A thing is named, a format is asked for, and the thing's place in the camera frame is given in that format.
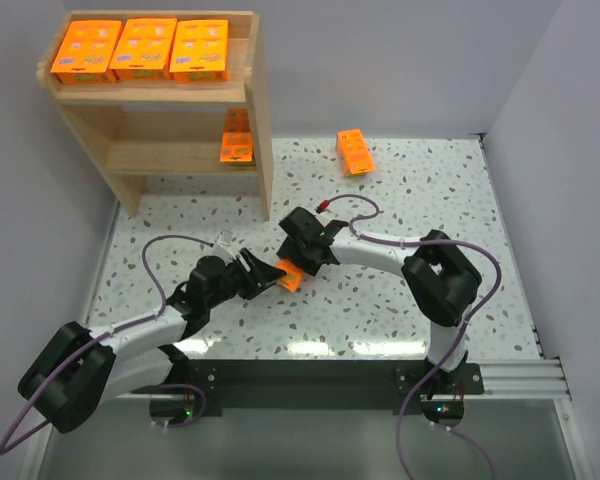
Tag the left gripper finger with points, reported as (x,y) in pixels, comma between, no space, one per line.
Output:
(252,264)
(265,276)

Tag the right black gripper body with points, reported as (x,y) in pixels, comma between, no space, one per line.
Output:
(296,250)

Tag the orange sponge box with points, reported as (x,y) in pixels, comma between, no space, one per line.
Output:
(237,142)
(86,52)
(143,51)
(293,275)
(353,153)
(200,51)

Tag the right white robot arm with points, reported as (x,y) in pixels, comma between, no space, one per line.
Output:
(441,279)

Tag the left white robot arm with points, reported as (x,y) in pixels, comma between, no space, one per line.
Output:
(81,368)

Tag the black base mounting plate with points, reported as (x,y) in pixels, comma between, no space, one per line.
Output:
(285,384)

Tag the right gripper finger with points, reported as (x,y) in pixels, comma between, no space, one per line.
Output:
(312,265)
(291,250)

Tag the aluminium rail frame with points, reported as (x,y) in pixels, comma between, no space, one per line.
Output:
(500,415)

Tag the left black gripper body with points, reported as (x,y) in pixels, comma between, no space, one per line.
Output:
(247,275)

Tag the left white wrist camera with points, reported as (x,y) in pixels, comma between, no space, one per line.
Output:
(222,246)

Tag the wooden two-tier shelf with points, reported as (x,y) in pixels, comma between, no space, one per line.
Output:
(134,130)

